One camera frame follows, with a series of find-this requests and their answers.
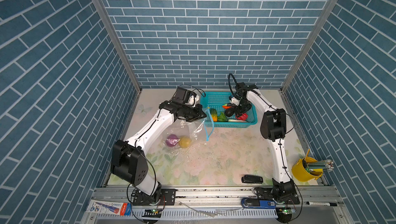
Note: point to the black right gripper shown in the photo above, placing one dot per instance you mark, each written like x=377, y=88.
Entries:
x=238, y=112

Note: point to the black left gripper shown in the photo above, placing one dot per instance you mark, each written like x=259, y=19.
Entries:
x=198, y=110

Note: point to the teal plastic basket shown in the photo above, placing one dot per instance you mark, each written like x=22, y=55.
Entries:
x=216, y=100

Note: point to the yellow potato toy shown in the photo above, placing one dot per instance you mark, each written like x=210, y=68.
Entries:
x=185, y=142

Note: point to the purple onion toy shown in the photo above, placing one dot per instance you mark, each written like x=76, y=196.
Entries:
x=172, y=140

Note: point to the clear zip top bag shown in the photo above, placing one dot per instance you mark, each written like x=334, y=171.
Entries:
x=182, y=134

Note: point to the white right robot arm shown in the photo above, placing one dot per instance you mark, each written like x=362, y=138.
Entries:
x=273, y=129

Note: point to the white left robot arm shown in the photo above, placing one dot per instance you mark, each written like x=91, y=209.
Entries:
x=129, y=161

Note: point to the black avocado toy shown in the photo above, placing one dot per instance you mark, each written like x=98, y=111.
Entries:
x=229, y=112

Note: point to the yellow green corn toy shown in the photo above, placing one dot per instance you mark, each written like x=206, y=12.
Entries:
x=214, y=114

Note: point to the green leafy vegetable toy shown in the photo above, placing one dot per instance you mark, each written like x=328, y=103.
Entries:
x=222, y=117

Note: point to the black stapler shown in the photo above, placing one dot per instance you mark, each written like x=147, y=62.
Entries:
x=252, y=179

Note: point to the yellow pencil cup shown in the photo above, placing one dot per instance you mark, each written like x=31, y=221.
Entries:
x=301, y=174

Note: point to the blue black device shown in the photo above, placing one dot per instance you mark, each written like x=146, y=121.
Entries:
x=253, y=203

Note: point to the bundle of pencils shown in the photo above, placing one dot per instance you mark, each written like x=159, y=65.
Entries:
x=320, y=166

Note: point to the black marker pen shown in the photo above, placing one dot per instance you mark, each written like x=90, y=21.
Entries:
x=314, y=203

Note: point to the red blue printed box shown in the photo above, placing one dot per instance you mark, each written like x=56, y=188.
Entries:
x=112, y=208

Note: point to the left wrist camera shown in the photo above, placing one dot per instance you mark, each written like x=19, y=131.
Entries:
x=185, y=97

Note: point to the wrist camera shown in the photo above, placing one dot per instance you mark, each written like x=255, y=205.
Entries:
x=185, y=97
x=241, y=88

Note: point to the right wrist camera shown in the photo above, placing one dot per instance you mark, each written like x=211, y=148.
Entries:
x=241, y=88

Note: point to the aluminium rail base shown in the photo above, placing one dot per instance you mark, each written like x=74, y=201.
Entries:
x=222, y=205

